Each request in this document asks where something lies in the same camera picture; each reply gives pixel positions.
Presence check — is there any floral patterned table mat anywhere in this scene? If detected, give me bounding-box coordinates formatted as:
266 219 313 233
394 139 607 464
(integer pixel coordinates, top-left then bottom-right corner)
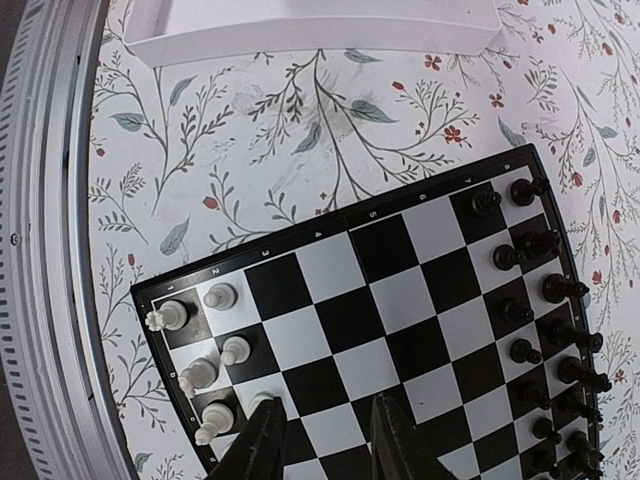
88 1 639 479

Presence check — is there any aluminium front rail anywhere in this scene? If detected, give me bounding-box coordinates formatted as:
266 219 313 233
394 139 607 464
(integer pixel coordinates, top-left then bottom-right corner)
1 1 137 479

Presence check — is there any black white chessboard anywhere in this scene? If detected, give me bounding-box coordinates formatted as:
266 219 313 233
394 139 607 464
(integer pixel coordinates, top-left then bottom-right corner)
131 145 603 479

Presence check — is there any white chess knight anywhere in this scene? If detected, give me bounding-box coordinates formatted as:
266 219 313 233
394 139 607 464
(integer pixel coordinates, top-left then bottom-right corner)
178 357 218 399

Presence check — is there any black chess pawn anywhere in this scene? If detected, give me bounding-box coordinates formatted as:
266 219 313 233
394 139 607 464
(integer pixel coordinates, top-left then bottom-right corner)
531 451 561 479
519 382 551 410
509 338 543 365
471 191 502 217
499 298 534 324
531 417 562 445
492 244 527 271

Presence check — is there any black chess rook corner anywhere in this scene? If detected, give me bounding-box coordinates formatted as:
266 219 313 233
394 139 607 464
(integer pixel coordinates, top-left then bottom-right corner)
568 456 603 480

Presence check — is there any white plastic tray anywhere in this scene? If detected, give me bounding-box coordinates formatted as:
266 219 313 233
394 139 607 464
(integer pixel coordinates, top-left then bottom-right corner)
123 0 502 67

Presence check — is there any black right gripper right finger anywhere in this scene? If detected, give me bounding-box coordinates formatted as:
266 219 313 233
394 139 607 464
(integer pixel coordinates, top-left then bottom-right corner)
370 393 456 480

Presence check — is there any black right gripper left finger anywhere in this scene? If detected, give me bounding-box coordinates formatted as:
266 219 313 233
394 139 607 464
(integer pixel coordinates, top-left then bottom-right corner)
205 397 287 480

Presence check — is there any black chess king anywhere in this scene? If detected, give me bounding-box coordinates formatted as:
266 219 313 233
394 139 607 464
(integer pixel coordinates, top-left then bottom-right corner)
548 319 604 353

